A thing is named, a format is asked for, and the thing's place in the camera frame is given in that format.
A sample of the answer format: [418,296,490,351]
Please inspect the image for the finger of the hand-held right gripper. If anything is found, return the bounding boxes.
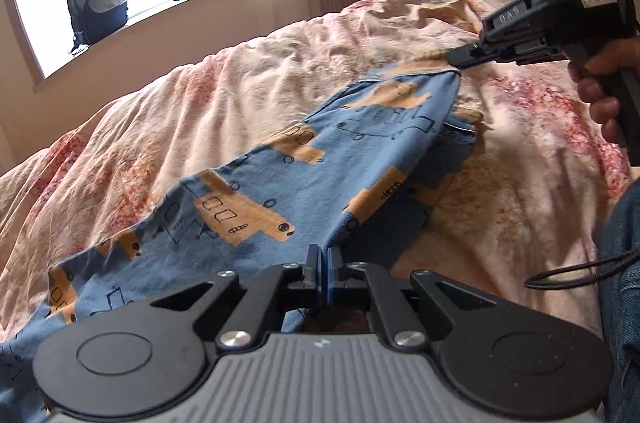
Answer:
[446,43,488,68]

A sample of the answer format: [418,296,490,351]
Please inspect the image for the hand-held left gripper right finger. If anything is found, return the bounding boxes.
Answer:
[326,246,497,350]

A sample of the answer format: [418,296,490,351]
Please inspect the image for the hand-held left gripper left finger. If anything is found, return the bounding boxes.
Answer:
[150,244,326,351]

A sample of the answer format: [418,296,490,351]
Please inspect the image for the blue printed pants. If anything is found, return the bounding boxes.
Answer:
[0,64,485,423]

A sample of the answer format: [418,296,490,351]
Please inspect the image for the person's right hand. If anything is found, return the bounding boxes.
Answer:
[569,37,640,146]

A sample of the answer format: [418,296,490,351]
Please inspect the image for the pink floral bed blanket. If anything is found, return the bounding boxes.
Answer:
[0,0,633,351]

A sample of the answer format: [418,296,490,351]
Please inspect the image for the black backpack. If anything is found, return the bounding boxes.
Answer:
[66,0,129,54]

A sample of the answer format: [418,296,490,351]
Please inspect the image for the black cable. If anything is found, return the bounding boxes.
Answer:
[524,250,640,292]

